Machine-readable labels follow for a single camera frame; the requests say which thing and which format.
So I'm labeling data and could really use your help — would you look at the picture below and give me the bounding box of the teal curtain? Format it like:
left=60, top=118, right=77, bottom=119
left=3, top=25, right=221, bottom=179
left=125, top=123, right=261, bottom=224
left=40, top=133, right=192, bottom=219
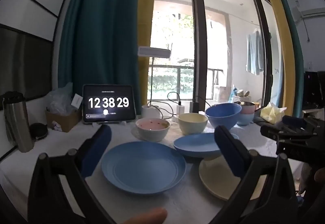
left=58, top=0, right=143, bottom=113
left=269, top=0, right=305, bottom=113

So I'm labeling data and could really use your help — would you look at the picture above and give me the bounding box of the white basket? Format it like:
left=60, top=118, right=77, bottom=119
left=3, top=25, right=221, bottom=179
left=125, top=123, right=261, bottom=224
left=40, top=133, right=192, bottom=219
left=232, top=94, right=252, bottom=104

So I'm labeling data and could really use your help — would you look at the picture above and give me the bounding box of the clear plastic bag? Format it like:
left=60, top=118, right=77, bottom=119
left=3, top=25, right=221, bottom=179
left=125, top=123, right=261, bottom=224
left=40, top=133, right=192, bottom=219
left=46, top=82, right=77, bottom=115

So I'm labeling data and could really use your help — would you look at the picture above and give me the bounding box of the pink steel-lined bowl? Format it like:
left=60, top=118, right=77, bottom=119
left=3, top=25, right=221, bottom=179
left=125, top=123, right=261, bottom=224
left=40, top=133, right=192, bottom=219
left=234, top=102, right=256, bottom=115

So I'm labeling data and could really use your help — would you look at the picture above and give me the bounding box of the white textured tablecloth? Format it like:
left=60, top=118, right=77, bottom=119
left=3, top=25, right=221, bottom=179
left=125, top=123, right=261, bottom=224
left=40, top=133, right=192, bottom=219
left=0, top=116, right=302, bottom=224

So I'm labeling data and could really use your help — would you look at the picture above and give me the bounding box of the blue plastic bag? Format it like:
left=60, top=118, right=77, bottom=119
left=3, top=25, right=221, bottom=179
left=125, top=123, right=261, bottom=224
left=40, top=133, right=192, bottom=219
left=230, top=84, right=239, bottom=103

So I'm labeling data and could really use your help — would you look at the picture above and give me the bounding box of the hanging light blue towel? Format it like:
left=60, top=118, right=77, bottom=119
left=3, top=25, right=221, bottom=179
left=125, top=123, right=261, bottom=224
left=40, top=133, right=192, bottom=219
left=246, top=30, right=264, bottom=76

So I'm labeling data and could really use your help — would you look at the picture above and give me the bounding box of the black round lid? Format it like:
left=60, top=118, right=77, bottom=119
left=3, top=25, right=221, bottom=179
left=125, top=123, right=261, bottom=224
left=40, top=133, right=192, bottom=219
left=29, top=122, right=49, bottom=141

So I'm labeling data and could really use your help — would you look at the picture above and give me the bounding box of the black charger cable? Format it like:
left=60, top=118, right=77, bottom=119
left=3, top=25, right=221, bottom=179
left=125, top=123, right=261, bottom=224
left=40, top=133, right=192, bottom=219
left=195, top=96, right=217, bottom=108
left=167, top=91, right=182, bottom=106

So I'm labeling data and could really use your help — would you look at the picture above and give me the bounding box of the cream bowl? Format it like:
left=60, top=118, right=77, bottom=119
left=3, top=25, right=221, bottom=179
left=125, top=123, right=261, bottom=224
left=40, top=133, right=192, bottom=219
left=178, top=113, right=209, bottom=135

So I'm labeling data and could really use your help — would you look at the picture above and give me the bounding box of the yellow curtain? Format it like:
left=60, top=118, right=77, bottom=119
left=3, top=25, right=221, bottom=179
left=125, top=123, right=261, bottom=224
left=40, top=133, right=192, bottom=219
left=251, top=0, right=297, bottom=113
left=137, top=0, right=158, bottom=106

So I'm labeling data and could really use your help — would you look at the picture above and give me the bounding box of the dark blue bowl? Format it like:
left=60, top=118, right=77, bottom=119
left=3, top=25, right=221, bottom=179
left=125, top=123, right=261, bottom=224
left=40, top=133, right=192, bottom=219
left=205, top=103, right=242, bottom=130

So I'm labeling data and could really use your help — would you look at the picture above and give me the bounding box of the small white box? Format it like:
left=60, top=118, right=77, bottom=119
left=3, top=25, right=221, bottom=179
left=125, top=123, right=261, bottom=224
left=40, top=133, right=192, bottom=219
left=70, top=94, right=84, bottom=109

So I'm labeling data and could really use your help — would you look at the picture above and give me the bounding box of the light blue plate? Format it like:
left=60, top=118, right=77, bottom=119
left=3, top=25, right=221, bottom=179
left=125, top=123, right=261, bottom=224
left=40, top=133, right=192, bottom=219
left=102, top=141, right=186, bottom=194

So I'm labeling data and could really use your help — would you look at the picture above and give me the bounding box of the pale yellow plastic bag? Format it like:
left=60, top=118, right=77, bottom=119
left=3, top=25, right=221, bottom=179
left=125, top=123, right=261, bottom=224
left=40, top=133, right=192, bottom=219
left=260, top=102, right=286, bottom=124

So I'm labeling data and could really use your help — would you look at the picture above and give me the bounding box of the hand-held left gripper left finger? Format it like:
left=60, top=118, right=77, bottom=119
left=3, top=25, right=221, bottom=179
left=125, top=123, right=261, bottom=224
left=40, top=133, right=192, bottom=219
left=27, top=124, right=113, bottom=224

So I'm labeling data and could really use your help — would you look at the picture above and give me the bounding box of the person's right hand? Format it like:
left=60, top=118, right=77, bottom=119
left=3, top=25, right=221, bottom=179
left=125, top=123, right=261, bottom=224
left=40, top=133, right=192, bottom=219
left=313, top=169, right=325, bottom=184

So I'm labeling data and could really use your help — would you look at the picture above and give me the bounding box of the tablet with clock display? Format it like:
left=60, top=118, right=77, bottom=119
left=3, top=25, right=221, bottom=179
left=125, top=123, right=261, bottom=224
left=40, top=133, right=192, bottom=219
left=82, top=84, right=136, bottom=123

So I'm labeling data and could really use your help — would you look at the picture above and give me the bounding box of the dark blue plate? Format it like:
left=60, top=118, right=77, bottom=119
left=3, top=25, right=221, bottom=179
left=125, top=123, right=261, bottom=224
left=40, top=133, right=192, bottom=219
left=173, top=133, right=240, bottom=158

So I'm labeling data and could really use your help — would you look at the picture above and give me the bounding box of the white air conditioner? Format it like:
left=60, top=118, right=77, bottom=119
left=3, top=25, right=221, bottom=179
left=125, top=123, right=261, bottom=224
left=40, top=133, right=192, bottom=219
left=292, top=0, right=325, bottom=17

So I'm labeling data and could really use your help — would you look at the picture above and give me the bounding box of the steel thermos bottle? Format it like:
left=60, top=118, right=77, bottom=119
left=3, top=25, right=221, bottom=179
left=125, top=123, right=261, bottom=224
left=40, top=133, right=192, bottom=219
left=2, top=91, right=35, bottom=153

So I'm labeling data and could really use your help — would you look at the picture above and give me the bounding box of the pink speckled bowl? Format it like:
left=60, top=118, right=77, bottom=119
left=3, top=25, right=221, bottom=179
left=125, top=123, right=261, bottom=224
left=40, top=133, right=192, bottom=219
left=135, top=117, right=170, bottom=143

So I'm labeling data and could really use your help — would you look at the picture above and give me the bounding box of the dark window frame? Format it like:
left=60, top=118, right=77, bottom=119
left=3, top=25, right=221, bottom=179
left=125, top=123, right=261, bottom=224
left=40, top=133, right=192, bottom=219
left=152, top=0, right=280, bottom=113

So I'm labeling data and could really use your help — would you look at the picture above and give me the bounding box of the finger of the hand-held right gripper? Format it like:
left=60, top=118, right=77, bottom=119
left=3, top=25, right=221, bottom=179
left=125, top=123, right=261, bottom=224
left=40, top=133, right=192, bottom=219
left=260, top=124, right=318, bottom=141
left=281, top=115, right=309, bottom=128

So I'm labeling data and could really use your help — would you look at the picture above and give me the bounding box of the white desk lamp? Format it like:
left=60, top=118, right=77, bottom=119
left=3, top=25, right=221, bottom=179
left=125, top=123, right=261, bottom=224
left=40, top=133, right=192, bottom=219
left=138, top=46, right=171, bottom=120

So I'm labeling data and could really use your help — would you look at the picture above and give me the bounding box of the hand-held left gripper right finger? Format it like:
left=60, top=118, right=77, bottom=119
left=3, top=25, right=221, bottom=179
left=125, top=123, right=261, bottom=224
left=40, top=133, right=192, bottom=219
left=211, top=125, right=298, bottom=224

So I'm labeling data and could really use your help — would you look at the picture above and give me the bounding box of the black monitor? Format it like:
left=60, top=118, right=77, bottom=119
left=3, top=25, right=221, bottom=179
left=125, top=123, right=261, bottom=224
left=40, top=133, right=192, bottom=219
left=303, top=71, right=325, bottom=109

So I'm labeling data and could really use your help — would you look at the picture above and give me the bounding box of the clear tablet stand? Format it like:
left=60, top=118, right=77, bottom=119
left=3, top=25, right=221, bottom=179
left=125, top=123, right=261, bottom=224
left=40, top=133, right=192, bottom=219
left=85, top=119, right=128, bottom=127

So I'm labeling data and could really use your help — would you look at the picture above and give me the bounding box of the cream plate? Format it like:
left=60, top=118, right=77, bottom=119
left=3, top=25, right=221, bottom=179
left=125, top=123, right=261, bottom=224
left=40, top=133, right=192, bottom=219
left=199, top=157, right=267, bottom=201

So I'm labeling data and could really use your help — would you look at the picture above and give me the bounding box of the black lamp cable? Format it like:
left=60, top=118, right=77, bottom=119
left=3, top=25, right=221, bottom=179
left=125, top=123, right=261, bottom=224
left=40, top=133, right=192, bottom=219
left=146, top=102, right=176, bottom=118

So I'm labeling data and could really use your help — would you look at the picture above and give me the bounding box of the person's left hand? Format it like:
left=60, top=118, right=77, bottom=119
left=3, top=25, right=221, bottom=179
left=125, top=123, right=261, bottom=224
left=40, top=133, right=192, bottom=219
left=126, top=207, right=168, bottom=224

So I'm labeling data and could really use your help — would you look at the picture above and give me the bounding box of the balcony railing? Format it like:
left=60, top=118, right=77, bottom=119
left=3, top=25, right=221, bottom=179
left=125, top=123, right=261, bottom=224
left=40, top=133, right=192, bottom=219
left=150, top=65, right=224, bottom=100

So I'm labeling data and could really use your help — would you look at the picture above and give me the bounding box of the cardboard box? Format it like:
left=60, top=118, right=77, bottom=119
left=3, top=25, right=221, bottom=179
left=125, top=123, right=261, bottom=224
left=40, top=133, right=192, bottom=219
left=46, top=108, right=83, bottom=133

